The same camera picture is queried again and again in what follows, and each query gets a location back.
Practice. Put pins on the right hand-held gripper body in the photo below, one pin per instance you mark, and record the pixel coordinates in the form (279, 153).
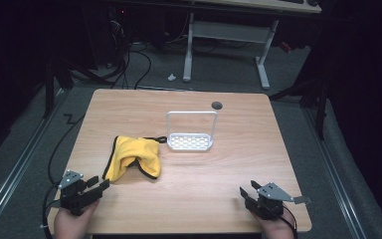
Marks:
(272, 199)

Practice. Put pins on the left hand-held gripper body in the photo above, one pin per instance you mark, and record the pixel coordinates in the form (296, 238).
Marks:
(74, 195)

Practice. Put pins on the yellow and grey cloth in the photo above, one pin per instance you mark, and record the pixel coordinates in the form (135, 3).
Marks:
(129, 152)

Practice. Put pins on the person's left hand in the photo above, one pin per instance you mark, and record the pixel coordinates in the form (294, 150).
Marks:
(71, 225)

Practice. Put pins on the person's right hand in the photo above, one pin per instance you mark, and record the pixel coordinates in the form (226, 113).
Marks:
(278, 229)

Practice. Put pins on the grey tape piece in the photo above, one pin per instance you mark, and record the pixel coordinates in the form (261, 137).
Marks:
(55, 203)
(302, 199)

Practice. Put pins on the black table grommet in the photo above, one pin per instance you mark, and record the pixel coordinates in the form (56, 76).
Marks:
(216, 105)

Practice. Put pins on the black metal stand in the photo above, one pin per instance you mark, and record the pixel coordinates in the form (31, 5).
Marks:
(49, 89)
(320, 106)

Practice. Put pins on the crumpled white paper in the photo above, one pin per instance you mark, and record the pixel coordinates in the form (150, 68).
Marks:
(171, 77)

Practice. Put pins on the dark computer tower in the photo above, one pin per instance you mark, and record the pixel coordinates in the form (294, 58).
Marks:
(116, 30)

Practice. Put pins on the black keyboard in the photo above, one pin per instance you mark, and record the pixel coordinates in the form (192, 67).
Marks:
(291, 1)

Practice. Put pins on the black computer mouse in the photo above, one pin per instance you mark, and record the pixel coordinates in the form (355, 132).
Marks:
(312, 2)

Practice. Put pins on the metal floor rail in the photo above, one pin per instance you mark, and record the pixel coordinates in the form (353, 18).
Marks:
(336, 179)
(16, 166)

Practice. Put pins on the white frame desk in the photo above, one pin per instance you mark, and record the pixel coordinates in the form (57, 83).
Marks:
(229, 31)

